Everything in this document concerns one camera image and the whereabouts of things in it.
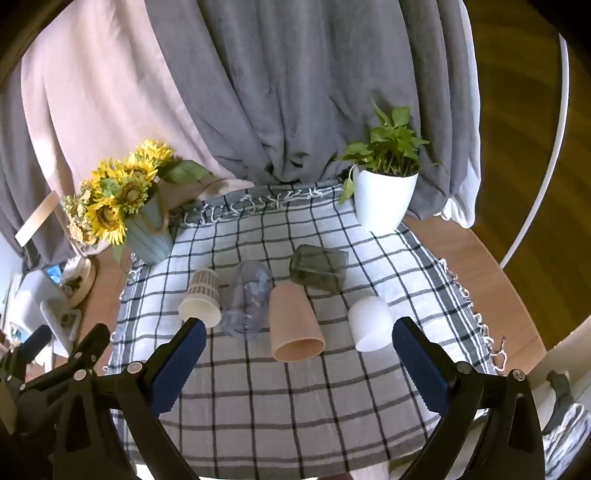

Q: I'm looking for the dark green glass cup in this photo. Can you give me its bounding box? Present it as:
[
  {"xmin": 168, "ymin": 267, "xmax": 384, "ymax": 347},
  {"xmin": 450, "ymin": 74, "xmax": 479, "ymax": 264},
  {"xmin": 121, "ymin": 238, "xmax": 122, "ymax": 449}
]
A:
[{"xmin": 289, "ymin": 244, "xmax": 349, "ymax": 294}]

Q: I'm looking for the checkered tablecloth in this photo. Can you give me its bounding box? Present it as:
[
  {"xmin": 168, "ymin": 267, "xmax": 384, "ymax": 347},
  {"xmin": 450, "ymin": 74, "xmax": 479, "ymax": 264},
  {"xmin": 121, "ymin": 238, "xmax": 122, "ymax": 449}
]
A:
[{"xmin": 104, "ymin": 182, "xmax": 509, "ymax": 479}]

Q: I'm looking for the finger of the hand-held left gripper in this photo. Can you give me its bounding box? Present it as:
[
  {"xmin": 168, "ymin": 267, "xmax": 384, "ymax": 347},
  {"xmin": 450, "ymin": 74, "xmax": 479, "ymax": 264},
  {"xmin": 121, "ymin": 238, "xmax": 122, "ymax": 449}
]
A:
[{"xmin": 0, "ymin": 324, "xmax": 51, "ymax": 371}]

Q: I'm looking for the white ribbed plant pot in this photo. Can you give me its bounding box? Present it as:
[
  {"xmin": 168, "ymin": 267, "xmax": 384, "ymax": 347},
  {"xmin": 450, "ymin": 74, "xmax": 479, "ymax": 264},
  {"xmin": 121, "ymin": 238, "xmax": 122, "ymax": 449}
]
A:
[{"xmin": 352, "ymin": 164, "xmax": 420, "ymax": 234}]

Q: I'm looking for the sunflower bouquet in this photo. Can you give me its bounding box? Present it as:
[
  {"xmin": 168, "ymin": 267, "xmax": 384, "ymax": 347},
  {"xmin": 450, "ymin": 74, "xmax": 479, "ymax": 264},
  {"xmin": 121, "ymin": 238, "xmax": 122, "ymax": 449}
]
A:
[{"xmin": 62, "ymin": 138, "xmax": 215, "ymax": 265}]

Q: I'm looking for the white patterned paper cup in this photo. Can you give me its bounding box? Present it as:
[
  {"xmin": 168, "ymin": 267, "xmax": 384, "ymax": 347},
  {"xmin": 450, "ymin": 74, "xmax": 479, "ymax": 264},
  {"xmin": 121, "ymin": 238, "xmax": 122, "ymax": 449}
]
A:
[{"xmin": 178, "ymin": 268, "xmax": 223, "ymax": 328}]

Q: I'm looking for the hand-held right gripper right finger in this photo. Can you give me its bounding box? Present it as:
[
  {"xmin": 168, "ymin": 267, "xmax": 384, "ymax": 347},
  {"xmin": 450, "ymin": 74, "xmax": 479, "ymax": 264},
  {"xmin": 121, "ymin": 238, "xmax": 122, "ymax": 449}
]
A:
[{"xmin": 392, "ymin": 316, "xmax": 546, "ymax": 480}]

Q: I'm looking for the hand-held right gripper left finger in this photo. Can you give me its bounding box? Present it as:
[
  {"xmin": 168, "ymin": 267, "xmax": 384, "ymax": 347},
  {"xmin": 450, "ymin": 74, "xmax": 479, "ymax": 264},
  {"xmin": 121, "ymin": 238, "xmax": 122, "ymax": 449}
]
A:
[{"xmin": 52, "ymin": 318, "xmax": 207, "ymax": 480}]

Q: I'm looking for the striped cloth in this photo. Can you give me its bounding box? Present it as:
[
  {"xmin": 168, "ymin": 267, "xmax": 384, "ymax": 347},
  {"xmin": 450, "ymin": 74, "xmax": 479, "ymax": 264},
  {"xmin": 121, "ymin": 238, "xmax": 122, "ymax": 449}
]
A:
[{"xmin": 540, "ymin": 401, "xmax": 591, "ymax": 478}]

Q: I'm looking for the grey curtain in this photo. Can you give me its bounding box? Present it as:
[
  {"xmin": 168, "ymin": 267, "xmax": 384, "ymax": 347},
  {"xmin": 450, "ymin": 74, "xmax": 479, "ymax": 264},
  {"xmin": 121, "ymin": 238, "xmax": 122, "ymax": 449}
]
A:
[
  {"xmin": 0, "ymin": 69, "xmax": 86, "ymax": 271},
  {"xmin": 152, "ymin": 0, "xmax": 481, "ymax": 227}
]

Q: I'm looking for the green leafy plant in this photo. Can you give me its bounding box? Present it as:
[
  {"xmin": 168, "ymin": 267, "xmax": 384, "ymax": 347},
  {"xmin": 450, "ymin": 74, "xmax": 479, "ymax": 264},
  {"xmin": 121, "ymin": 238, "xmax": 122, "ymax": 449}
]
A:
[{"xmin": 333, "ymin": 98, "xmax": 445, "ymax": 205}]

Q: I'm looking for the tan cup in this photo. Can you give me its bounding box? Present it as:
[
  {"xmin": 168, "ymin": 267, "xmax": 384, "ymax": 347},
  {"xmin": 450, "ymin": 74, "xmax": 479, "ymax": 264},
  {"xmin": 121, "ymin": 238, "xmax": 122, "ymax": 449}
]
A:
[{"xmin": 269, "ymin": 282, "xmax": 326, "ymax": 362}]

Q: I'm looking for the white sheer curtain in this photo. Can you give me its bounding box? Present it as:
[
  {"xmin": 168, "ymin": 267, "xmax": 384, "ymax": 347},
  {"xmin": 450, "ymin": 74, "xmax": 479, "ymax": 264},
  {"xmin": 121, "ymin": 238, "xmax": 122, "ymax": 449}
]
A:
[{"xmin": 438, "ymin": 23, "xmax": 483, "ymax": 229}]

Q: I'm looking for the pink curtain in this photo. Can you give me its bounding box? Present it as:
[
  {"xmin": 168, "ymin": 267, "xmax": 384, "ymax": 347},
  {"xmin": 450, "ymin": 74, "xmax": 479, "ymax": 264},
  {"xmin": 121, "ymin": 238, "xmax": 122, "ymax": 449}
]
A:
[{"xmin": 21, "ymin": 0, "xmax": 254, "ymax": 204}]

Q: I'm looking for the white plastic rack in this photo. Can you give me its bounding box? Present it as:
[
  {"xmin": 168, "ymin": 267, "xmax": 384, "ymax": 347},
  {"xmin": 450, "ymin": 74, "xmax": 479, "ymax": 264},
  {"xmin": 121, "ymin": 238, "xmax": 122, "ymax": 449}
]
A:
[{"xmin": 9, "ymin": 270, "xmax": 81, "ymax": 356}]

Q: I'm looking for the round wooden stand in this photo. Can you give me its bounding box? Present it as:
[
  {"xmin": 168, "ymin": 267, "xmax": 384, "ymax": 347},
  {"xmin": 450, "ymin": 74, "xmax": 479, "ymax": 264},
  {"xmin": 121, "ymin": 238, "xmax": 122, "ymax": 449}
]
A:
[{"xmin": 65, "ymin": 257, "xmax": 98, "ymax": 308}]

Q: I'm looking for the dark grey object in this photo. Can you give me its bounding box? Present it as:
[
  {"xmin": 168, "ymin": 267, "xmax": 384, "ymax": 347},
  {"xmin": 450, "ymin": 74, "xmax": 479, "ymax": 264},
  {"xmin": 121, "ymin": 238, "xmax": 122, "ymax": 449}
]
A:
[{"xmin": 546, "ymin": 369, "xmax": 574, "ymax": 435}]

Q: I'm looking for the white ring hoop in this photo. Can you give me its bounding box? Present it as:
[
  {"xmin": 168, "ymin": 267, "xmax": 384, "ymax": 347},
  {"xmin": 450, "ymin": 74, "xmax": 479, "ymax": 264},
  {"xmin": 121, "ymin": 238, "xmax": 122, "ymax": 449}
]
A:
[{"xmin": 496, "ymin": 34, "xmax": 573, "ymax": 280}]

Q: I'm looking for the wooden slat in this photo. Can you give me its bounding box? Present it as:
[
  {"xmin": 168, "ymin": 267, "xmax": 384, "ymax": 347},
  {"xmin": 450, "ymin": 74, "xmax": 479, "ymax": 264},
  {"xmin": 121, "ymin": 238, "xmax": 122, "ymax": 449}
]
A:
[{"xmin": 15, "ymin": 193, "xmax": 60, "ymax": 247}]

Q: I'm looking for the teal ribbed vase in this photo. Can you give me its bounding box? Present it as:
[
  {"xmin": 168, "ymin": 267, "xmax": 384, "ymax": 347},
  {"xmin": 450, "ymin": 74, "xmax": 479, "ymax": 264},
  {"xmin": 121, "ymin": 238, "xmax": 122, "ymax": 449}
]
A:
[{"xmin": 124, "ymin": 191, "xmax": 174, "ymax": 265}]

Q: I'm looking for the clear plastic cup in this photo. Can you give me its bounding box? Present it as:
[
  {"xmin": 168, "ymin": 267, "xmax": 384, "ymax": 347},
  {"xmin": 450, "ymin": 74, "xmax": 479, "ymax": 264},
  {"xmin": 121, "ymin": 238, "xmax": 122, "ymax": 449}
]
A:
[{"xmin": 221, "ymin": 260, "xmax": 273, "ymax": 341}]

